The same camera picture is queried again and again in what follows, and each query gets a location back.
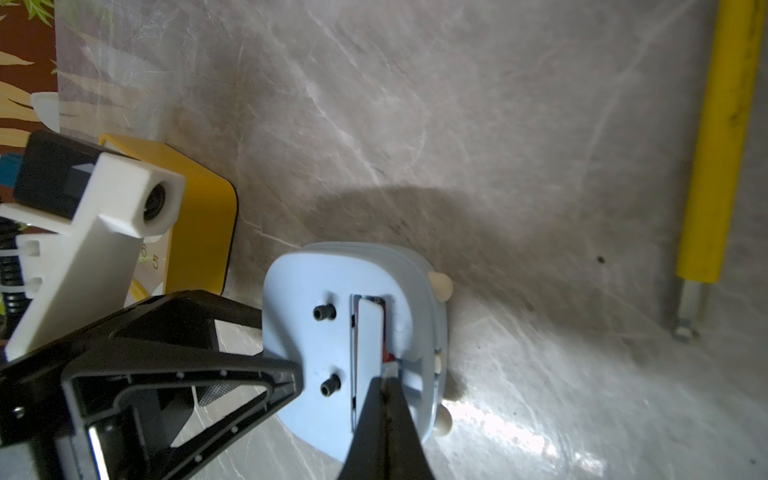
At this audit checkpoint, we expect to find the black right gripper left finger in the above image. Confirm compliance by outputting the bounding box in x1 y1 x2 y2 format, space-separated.
338 377 386 479

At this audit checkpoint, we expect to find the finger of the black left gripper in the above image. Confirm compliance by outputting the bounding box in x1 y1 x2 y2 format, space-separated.
77 290 262 360
61 338 302 479

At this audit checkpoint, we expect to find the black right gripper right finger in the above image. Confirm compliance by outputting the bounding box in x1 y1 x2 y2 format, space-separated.
385 378 434 479

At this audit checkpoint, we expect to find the light blue battery cover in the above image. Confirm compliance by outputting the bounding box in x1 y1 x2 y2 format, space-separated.
355 297 385 416

